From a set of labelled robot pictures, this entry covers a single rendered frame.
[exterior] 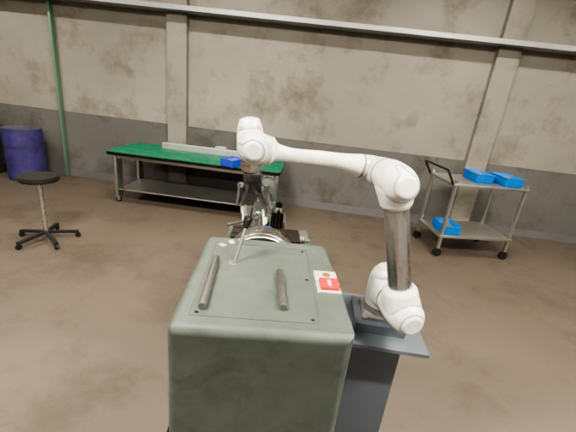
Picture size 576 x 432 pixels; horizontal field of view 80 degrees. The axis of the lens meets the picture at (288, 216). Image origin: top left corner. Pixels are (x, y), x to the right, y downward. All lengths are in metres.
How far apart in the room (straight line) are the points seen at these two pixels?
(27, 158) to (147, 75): 2.30
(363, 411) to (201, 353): 1.38
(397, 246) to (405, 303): 0.26
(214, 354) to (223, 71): 5.13
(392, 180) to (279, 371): 0.74
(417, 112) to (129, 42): 4.52
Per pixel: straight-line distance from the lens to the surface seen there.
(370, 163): 1.46
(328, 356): 0.96
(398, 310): 1.58
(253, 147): 1.15
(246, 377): 1.00
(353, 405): 2.15
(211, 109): 5.84
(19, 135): 6.78
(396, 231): 1.42
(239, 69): 5.71
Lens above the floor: 1.83
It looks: 20 degrees down
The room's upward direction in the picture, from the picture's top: 7 degrees clockwise
